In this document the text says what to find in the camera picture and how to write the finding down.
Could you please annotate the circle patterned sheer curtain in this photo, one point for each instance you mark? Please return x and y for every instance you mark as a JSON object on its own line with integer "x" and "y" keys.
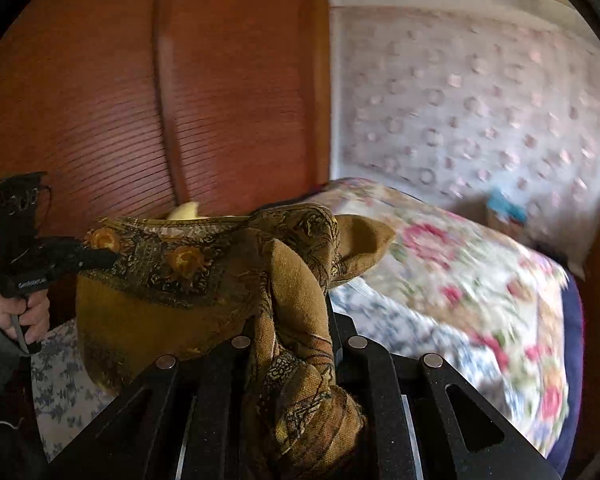
{"x": 480, "y": 110}

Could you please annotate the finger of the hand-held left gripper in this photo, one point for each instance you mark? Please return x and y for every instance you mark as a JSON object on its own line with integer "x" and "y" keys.
{"x": 97, "y": 258}

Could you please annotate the yellow plush toy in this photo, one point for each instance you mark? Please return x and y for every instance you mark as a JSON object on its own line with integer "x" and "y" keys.
{"x": 184, "y": 211}

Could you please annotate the floral bedspread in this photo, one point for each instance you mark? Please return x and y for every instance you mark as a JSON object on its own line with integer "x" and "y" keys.
{"x": 455, "y": 270}

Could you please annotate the navy bed sheet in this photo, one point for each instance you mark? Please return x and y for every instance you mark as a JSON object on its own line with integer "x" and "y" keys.
{"x": 570, "y": 370}

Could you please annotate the blue flowered white sheet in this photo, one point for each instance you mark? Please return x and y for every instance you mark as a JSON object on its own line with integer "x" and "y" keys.
{"x": 65, "y": 375}

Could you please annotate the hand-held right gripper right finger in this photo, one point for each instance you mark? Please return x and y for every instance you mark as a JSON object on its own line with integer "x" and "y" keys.
{"x": 375, "y": 385}

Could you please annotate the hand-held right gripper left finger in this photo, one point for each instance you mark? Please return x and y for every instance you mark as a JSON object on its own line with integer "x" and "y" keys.
{"x": 215, "y": 385}

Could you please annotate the brown patterned shirt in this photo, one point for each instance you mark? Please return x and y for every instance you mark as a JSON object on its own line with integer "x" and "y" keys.
{"x": 180, "y": 305}

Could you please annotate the person's left hand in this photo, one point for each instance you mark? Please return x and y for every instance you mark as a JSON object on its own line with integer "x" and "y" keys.
{"x": 30, "y": 312}

